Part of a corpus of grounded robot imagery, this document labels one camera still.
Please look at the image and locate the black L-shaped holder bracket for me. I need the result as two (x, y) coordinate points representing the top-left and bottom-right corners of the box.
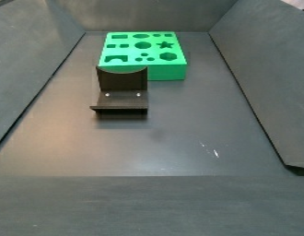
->
(89, 67), (149, 115)

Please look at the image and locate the green shape sorter block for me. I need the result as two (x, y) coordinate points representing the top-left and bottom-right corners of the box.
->
(97, 31), (188, 81)

